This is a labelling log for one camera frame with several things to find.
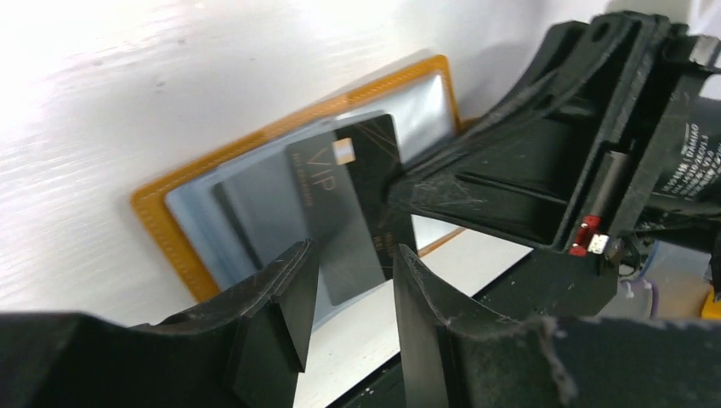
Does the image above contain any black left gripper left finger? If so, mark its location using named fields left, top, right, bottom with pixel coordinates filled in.
left=1, top=241, right=319, bottom=407

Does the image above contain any black VIP card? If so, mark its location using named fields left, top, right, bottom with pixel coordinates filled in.
left=285, top=111, right=415, bottom=305

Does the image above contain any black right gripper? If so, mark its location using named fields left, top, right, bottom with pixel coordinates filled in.
left=387, top=12, right=720, bottom=314

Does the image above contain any yellow leather card holder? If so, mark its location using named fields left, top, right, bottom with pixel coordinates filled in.
left=131, top=54, right=460, bottom=326

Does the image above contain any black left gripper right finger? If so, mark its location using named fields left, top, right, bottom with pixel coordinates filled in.
left=393, top=245, right=720, bottom=407

